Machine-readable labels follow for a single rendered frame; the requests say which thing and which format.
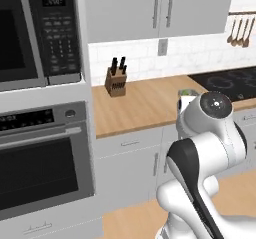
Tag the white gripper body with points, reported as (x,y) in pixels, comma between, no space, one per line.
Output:
(187,104)

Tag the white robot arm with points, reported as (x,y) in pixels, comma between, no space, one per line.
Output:
(213,149)

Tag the small green grey object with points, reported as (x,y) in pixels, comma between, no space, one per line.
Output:
(186,92)

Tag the grey base cupboard door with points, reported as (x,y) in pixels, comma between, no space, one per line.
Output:
(168,143)
(126,183)
(250,148)

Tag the black hob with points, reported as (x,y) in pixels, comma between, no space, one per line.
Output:
(230,81)

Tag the grey drawer front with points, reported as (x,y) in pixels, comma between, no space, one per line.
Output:
(246,118)
(130,143)

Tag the wooden knife block with knives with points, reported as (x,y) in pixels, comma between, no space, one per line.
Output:
(116,81)

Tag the wooden hanging spoon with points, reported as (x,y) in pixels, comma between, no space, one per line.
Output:
(231,36)
(247,38)
(237,38)
(242,36)

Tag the steel built-in oven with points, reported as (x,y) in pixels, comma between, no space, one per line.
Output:
(43,163)

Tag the black steel microwave oven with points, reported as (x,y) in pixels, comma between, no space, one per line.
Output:
(40,33)

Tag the white drawer under oven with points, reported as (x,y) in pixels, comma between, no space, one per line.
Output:
(50,224)

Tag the grey wall socket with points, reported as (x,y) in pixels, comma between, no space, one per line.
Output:
(162,47)

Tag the grey wall cupboard door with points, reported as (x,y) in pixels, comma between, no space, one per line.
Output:
(120,11)
(200,8)

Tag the brown utensil rail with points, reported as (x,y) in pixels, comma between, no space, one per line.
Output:
(243,13)

